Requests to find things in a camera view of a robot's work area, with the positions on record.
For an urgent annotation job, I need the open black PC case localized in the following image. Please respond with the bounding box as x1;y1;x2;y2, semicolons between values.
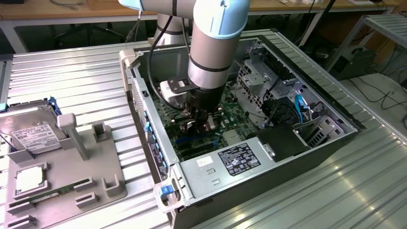
125;34;366;229

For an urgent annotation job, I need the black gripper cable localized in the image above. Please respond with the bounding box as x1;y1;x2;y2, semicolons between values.
149;14;190;112

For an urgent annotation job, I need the metal slat side table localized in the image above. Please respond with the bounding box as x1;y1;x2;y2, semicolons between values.
326;14;407;72

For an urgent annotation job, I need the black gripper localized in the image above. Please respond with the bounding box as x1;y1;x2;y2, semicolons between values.
186;87;225;113

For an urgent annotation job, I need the blue disk wire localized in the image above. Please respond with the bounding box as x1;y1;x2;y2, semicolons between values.
294;94;310;124

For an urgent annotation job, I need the black cable on white table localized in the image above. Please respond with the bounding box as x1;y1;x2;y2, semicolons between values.
349;78;407;109

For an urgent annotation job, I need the grey parts rack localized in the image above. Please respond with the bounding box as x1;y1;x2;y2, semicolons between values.
3;113;127;229

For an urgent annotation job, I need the dangling cable with plug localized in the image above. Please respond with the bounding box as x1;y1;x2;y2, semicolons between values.
125;9;142;43

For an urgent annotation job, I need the grey power supply unit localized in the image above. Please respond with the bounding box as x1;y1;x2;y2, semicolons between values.
178;137;276;200

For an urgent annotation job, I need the silver chipset heatsink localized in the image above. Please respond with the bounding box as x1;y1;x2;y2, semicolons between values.
221;130;246;145

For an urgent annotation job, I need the blue disk carrier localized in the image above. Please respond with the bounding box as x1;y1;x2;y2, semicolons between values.
0;96;61;117

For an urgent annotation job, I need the silver CPU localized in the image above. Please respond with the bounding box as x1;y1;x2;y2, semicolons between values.
14;168;45;191

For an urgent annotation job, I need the grey case corner fixture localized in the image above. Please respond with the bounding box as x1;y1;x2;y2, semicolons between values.
151;177;185;213

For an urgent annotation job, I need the graphics card with fan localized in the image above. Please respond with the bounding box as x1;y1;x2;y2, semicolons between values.
170;114;222;137

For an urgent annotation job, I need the green loose RAM stick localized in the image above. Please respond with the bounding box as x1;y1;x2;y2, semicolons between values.
29;178;87;203

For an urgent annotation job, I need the black box on floor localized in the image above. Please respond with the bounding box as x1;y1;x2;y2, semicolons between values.
329;46;376;81

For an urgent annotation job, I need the black air shroud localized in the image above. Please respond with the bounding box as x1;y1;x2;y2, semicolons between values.
256;124;312;163

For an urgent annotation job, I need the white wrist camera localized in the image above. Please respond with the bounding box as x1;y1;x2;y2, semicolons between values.
158;77;196;110

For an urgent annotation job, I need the silver hard disk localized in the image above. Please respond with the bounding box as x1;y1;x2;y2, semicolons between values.
0;104;62;155

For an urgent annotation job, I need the silver disk bay cage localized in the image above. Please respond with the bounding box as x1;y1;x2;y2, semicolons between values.
236;58;302;125

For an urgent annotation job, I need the wooden desk with white frame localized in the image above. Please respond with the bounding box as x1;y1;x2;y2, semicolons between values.
0;0;397;54

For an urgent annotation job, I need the green motherboard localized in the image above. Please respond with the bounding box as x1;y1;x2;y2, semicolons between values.
150;81;264;163

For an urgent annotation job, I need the black power wire bundle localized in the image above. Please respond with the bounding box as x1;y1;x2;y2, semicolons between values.
262;99;301;127

